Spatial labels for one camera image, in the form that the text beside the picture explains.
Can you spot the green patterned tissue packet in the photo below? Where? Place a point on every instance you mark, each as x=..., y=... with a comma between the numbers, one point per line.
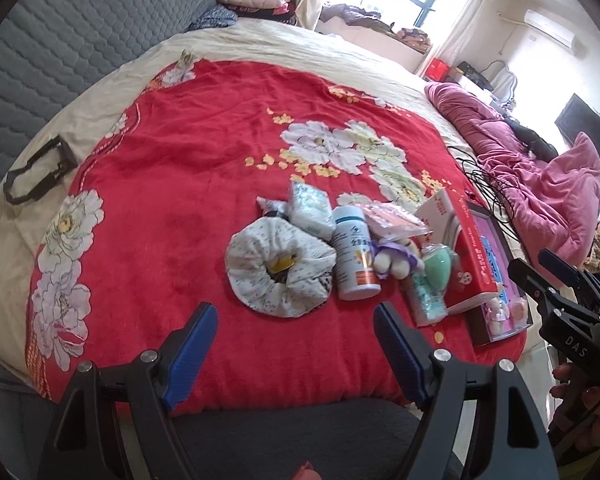
x=425, y=302
x=307, y=207

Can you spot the red floral blanket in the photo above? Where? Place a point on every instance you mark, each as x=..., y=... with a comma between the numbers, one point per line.
x=180, y=185

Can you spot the white air conditioner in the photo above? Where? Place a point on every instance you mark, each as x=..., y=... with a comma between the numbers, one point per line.
x=550, y=27

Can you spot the black bag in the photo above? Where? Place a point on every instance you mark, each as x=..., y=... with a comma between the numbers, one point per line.
x=472, y=74

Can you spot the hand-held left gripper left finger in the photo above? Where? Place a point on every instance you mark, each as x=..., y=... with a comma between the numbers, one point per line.
x=190, y=360

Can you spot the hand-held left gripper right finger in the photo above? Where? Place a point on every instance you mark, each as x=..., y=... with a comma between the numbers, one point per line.
x=400, y=357

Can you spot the red cardboard box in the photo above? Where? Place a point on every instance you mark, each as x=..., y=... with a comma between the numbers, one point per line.
x=472, y=255

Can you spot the orange patterned clothes pile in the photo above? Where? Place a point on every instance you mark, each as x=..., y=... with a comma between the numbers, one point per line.
x=414, y=37

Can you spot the blue knitted cloth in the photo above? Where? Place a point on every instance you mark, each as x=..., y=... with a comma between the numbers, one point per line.
x=215, y=17

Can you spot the dark clothes pile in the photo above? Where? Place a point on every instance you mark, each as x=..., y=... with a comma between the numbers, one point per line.
x=355, y=14

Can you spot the black television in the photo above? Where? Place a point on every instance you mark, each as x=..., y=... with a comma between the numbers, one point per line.
x=577, y=120

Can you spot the white patterned cloth pouch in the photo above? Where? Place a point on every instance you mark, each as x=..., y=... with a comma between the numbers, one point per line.
x=250, y=260

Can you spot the cream bed sheet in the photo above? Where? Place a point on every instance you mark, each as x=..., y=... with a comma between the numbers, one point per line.
x=260, y=42

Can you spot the purple white plush toy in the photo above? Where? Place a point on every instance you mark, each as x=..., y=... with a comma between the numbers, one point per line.
x=392, y=262

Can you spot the small red box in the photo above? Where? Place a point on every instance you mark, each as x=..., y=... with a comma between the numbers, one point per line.
x=437, y=68

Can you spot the white supplement bottle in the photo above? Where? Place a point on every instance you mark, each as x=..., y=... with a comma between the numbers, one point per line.
x=352, y=260

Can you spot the grey quilted headboard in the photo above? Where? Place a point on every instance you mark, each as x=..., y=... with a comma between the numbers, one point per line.
x=80, y=25

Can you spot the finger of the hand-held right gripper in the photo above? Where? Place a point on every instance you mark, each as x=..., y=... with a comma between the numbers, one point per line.
x=527, y=277
x=555, y=261

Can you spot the purple-lined box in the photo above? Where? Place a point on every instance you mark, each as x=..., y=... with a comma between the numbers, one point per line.
x=495, y=255

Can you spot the pink quilt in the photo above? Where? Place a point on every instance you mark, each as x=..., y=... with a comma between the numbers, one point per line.
x=545, y=195

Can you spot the black garment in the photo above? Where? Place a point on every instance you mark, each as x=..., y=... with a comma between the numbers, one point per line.
x=530, y=140

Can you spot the green sponge packet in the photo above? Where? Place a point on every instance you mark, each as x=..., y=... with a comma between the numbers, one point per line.
x=437, y=265

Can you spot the pink white small packet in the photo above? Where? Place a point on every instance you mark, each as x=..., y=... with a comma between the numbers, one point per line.
x=500, y=312

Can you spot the clear packet with pink contents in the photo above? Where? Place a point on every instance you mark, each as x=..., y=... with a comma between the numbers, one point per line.
x=392, y=220

